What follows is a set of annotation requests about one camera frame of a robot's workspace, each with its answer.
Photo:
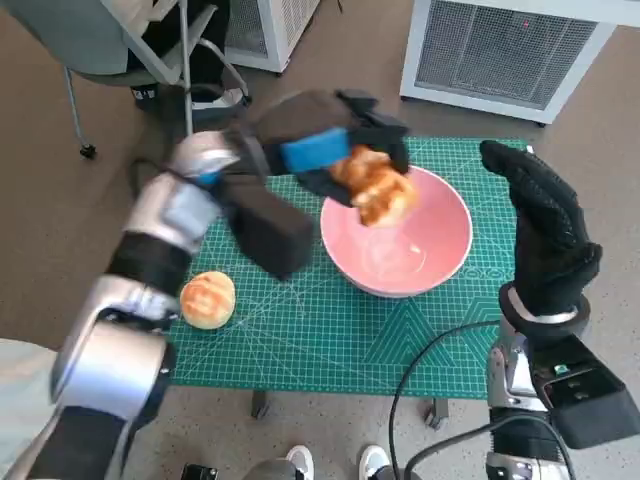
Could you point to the grey table leg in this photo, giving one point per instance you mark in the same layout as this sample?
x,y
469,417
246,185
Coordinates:
x,y
260,405

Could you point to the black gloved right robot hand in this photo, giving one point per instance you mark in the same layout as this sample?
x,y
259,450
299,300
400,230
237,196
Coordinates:
x,y
550,240

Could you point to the long toy bread loaf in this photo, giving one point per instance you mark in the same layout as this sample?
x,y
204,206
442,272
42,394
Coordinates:
x,y
380,190

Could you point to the small white mesh cabinet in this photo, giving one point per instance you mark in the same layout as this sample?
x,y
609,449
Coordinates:
x,y
277,27

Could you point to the green cutting mat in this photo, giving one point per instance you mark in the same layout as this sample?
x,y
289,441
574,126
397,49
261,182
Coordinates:
x,y
325,340

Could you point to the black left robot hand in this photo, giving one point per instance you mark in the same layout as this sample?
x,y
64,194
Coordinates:
x,y
310,115

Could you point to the seated person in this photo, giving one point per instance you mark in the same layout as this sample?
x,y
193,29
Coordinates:
x,y
210,50

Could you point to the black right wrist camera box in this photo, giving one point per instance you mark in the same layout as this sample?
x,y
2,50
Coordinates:
x,y
590,400

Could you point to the white shoe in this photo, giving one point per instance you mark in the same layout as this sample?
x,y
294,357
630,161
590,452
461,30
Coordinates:
x,y
374,461
301,461

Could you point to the small black device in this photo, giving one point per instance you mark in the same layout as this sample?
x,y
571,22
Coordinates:
x,y
199,472

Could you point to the standing person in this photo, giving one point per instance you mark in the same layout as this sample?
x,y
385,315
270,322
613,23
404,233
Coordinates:
x,y
20,400

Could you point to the pink bowl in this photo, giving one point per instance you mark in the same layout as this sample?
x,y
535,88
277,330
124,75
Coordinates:
x,y
435,235

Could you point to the large white mesh cabinet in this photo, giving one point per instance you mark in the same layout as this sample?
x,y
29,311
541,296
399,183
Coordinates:
x,y
500,50

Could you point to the round toy bread bun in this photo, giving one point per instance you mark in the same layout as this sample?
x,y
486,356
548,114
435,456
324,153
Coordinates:
x,y
207,300

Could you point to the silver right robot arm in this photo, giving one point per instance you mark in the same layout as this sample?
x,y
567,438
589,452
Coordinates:
x,y
510,370

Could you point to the table leg with caster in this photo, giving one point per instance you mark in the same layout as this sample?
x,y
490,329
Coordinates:
x,y
437,413

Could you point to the grey chair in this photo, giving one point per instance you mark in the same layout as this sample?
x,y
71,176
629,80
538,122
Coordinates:
x,y
75,40

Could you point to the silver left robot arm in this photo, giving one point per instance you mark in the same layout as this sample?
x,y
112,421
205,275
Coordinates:
x,y
165,210

